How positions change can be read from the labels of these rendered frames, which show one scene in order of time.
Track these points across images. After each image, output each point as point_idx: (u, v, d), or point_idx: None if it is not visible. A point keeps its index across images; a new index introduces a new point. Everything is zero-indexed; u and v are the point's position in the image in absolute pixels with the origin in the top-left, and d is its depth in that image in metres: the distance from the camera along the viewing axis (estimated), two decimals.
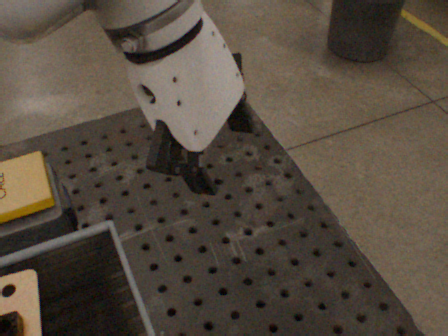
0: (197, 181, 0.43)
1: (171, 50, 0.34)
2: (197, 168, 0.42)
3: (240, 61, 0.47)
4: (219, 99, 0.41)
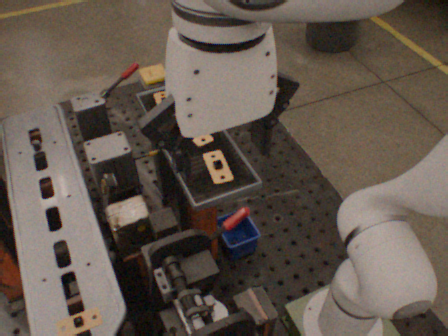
0: None
1: None
2: None
3: (143, 126, 0.41)
4: None
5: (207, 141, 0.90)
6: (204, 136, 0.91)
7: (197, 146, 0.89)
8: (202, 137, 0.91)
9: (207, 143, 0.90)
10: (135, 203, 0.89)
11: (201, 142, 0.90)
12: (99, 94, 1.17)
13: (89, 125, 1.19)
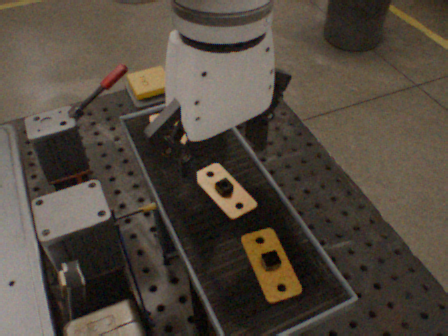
0: (257, 118, 0.48)
1: None
2: None
3: (148, 135, 0.40)
4: None
5: (246, 208, 0.49)
6: (240, 198, 0.50)
7: (229, 218, 0.49)
8: (237, 200, 0.50)
9: (246, 213, 0.49)
10: (117, 319, 0.49)
11: (236, 211, 0.49)
12: (68, 112, 0.77)
13: (54, 159, 0.78)
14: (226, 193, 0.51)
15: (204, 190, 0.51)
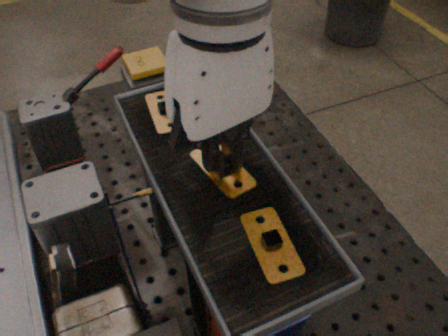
0: (233, 137, 0.48)
1: None
2: None
3: (176, 140, 0.42)
4: None
5: (245, 187, 0.47)
6: (239, 177, 0.48)
7: (227, 197, 0.46)
8: (236, 179, 0.48)
9: (245, 192, 0.47)
10: (109, 304, 0.46)
11: (235, 190, 0.47)
12: (62, 96, 0.74)
13: (48, 145, 0.76)
14: (224, 171, 0.48)
15: (201, 168, 0.49)
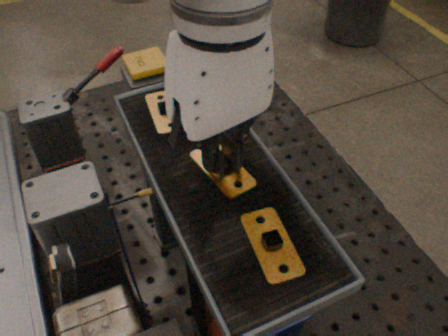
0: (233, 137, 0.48)
1: None
2: None
3: (176, 140, 0.42)
4: None
5: (245, 187, 0.47)
6: (239, 177, 0.48)
7: (227, 197, 0.46)
8: (236, 179, 0.48)
9: (245, 192, 0.47)
10: (109, 304, 0.46)
11: (235, 190, 0.47)
12: (62, 96, 0.74)
13: (48, 145, 0.76)
14: (224, 171, 0.48)
15: (201, 168, 0.49)
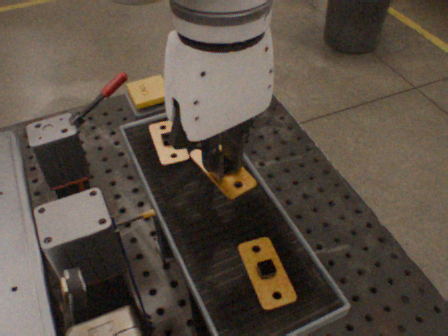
0: (233, 137, 0.48)
1: None
2: None
3: (175, 140, 0.42)
4: None
5: (245, 187, 0.47)
6: (239, 177, 0.48)
7: (227, 197, 0.46)
8: (236, 179, 0.48)
9: (245, 192, 0.47)
10: (118, 325, 0.50)
11: (235, 190, 0.47)
12: (69, 120, 0.78)
13: (55, 166, 0.80)
14: (224, 171, 0.48)
15: (201, 168, 0.49)
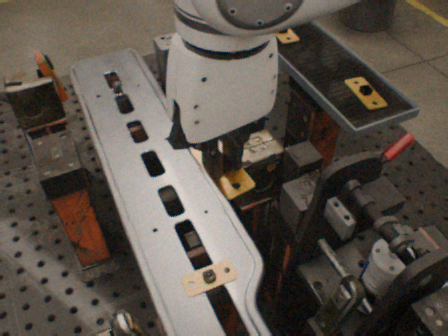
0: None
1: None
2: None
3: (175, 140, 0.42)
4: None
5: (243, 188, 0.47)
6: (238, 177, 0.48)
7: (225, 197, 0.46)
8: (234, 179, 0.48)
9: (243, 193, 0.47)
10: (263, 138, 0.76)
11: (233, 191, 0.47)
12: None
13: None
14: (223, 171, 0.48)
15: (201, 166, 0.49)
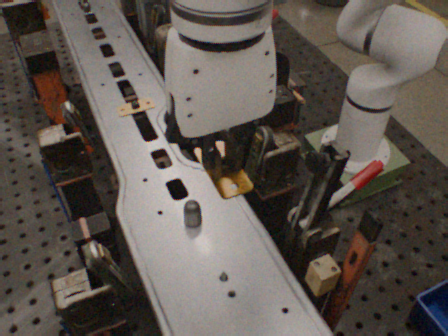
0: None
1: None
2: None
3: (173, 134, 0.43)
4: None
5: (240, 190, 0.47)
6: (237, 179, 0.48)
7: (221, 197, 0.46)
8: (233, 181, 0.48)
9: (239, 195, 0.46)
10: None
11: (229, 191, 0.46)
12: None
13: None
14: (223, 171, 0.48)
15: (202, 165, 0.49)
